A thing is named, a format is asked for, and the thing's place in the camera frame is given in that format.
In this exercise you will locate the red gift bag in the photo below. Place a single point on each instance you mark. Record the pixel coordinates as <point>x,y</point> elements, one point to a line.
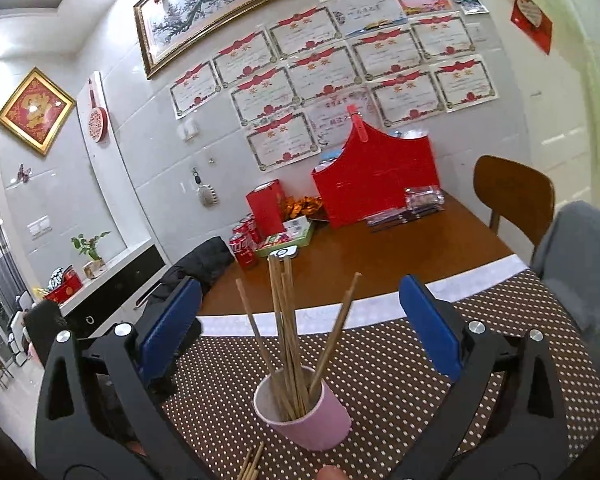
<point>372,173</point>

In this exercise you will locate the clear snack bag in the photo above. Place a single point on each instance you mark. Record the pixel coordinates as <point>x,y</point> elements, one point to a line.
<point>423,197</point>

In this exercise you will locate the gold red framed picture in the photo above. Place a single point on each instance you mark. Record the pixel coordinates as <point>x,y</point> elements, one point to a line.
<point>36,111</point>

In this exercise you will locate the white black sideboard cabinet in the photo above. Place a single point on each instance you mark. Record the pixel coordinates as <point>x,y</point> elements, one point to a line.
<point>116,293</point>

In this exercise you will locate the green flat box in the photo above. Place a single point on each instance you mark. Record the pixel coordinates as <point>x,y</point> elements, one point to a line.
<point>297,232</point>

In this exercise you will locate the red round hanging ornament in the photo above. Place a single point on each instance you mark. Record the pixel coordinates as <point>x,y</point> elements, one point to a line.
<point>98,120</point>

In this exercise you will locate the white phone on table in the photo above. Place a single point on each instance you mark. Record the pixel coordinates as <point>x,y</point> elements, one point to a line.
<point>289,251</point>

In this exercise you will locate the orange snack packets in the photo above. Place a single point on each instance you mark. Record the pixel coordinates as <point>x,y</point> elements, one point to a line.
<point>306,206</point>

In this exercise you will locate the black jacket on chair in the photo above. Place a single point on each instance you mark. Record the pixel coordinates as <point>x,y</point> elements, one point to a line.
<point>206,263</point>

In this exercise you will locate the red cola can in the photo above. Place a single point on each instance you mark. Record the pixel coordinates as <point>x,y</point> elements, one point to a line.
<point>245,241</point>

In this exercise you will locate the red diamond wall decoration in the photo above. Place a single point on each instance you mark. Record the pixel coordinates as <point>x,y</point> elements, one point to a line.
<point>531,20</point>

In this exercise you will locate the small potted plant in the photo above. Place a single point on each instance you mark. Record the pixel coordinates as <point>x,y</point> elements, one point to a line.
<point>88,247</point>

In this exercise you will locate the brown wooden chair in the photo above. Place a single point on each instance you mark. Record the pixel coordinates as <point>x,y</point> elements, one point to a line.
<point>518,193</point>

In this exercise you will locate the red box on sideboard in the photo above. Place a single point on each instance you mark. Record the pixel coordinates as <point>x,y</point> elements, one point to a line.
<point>63,284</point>

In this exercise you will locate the wooden chopstick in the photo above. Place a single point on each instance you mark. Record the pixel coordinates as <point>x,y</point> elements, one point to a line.
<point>292,335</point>
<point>245,464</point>
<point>285,355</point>
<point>333,337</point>
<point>252,469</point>
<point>284,407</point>

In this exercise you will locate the round hanging wall brush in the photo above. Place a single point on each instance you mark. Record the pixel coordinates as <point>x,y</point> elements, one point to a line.
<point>206,193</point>

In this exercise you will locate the brown polka dot tablecloth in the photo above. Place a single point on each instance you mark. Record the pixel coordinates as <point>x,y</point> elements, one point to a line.
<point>382,377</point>

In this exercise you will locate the plum blossom framed painting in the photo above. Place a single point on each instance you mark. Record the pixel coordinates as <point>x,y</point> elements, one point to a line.
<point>220,5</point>

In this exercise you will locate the grey cloth on chair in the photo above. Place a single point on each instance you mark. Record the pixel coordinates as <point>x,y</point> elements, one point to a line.
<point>567,261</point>

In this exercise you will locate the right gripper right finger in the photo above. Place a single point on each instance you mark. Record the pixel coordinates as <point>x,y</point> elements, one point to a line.
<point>503,417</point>

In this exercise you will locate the person left hand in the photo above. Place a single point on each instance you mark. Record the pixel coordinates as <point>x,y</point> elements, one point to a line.
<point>331,472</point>

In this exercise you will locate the small red gift box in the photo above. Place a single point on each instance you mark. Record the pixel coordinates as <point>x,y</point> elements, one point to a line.
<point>267,203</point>

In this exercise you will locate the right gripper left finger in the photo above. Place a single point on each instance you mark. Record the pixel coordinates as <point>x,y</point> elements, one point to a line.
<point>99,410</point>

